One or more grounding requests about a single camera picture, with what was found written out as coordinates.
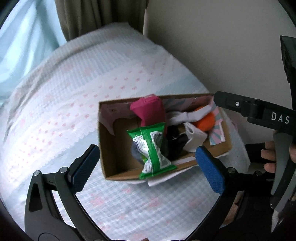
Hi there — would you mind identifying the orange pompom ball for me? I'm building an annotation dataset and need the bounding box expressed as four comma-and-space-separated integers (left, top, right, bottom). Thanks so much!
192, 112, 216, 132

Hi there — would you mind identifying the white cloth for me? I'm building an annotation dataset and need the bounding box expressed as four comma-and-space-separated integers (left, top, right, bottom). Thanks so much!
183, 122, 208, 153

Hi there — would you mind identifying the light grey sock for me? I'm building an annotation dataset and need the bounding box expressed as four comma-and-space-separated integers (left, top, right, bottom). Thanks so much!
166, 105, 212, 126

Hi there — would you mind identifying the small black cloth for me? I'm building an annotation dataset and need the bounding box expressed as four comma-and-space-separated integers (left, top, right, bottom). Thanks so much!
161, 126, 188, 162

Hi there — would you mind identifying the magenta cloth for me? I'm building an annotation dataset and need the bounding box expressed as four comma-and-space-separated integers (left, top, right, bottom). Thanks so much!
130, 95, 166, 127

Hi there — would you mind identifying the green snack packet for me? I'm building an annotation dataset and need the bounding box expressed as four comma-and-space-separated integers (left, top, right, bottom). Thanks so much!
127, 123, 177, 180

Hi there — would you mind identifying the person's right hand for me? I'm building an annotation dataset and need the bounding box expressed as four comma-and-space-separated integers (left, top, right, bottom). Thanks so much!
260, 141, 296, 174

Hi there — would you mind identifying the open cardboard box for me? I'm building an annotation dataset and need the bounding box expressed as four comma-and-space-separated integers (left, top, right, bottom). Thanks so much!
98, 94, 231, 186

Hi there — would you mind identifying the patterned bed cover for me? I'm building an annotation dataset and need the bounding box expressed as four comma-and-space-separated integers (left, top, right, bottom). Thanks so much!
0, 22, 251, 241

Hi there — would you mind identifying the brown-grey curtain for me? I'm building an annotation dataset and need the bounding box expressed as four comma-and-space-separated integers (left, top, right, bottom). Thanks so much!
55, 0, 149, 41

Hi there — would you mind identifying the light blue hanging sheet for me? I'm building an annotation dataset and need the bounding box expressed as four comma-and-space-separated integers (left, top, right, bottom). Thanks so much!
1, 1, 66, 103

